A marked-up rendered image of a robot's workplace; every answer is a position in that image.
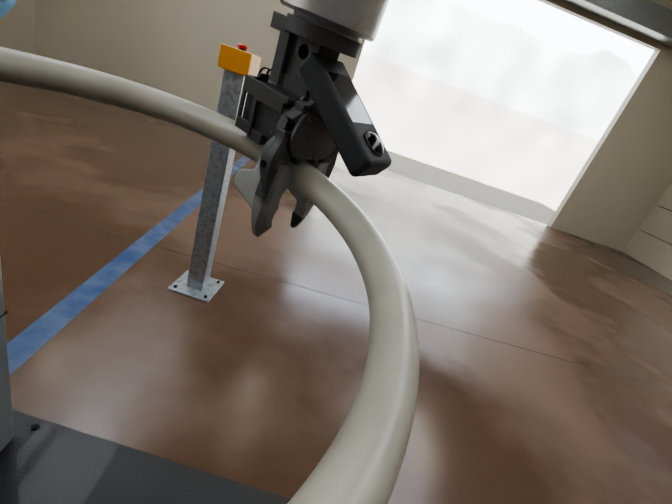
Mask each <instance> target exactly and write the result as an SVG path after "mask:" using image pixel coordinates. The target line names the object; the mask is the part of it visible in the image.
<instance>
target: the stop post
mask: <svg viewBox="0 0 672 504"><path fill-rule="evenodd" d="M260 62H261V57H259V56H257V55H254V54H251V53H248V52H246V50H245V49H243V48H240V47H238V49H237V48H235V47H232V46H229V45H226V44H223V43H221V46H220V52H219V58H218V64H217V65H218V67H220V68H223V69H224V72H223V78H222V84H221V90H220V95H219V101H218V107H217V113H219V114H222V115H224V116H226V117H228V118H230V119H233V120H235V121H236V118H237V113H238V108H239V103H240V99H241V94H242V89H243V84H244V79H245V74H248V75H253V76H257V75H258V71H259V66H260ZM234 156H235V150H233V149H231V148H229V147H227V146H224V145H222V144H220V143H218V142H216V141H214V140H212V141H211V147H210V153H209V158H208V164H207V170H206V176H205V181H204V187H203V193H202V199H201V204H200V210H199V216H198V222H197V227H196V233H195V239H194V245H193V250H192V256H191V262H190V268H189V270H187V271H186V272H185V273H184V274H183V275H181V276H180V277H179V278H178V279H177V280H176V281H175V282H174V283H173V284H172V285H170V286H169V287H168V290H170V291H173V292H176V293H179V294H182V295H185V296H188V297H191V298H194V299H197V300H200V301H203V302H206V303H208V302H209V301H210V300H211V299H212V297H213V296H214V295H215V294H216V293H217V291H218V290H219V289H220V288H221V287H222V285H223V284H224V282H223V281H220V280H217V279H214V278H212V277H210V274H211V269H212V264H213V259H214V254H215V249H216V244H217V239H218V235H219V230H220V225H221V220H222V215H223V210H224V205H225V200H226V195H227V190H228V185H229V181H230V176H231V171H232V166H233V161H234Z"/></svg>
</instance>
